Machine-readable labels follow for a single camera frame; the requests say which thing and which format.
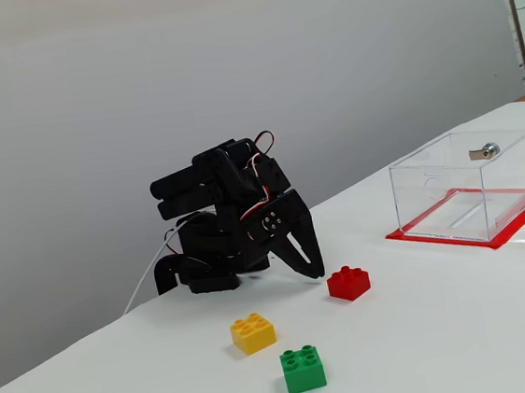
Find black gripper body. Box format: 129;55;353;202
238;151;315;237

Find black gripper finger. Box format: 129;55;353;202
291;207;327;282
245;203;320;287

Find red lego brick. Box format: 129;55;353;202
324;262;373;304

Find yellow lego brick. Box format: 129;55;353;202
228;310;279;358

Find green lego brick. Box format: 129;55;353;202
277;343;329;393

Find transparent plastic box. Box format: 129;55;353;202
385;124;525;253

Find silver metal box lock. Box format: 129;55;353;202
466;141;502;162

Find black table clamp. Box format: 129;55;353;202
150;254;190;297

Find red white gripper servo wire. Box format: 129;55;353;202
233;151;277;222

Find red white wrist wire loop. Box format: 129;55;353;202
254;130;277;157

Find red white base servo wire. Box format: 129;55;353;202
163;227;185;256

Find red tape frame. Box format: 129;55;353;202
380;180;525;262

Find white cable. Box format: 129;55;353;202
113;211;215;316

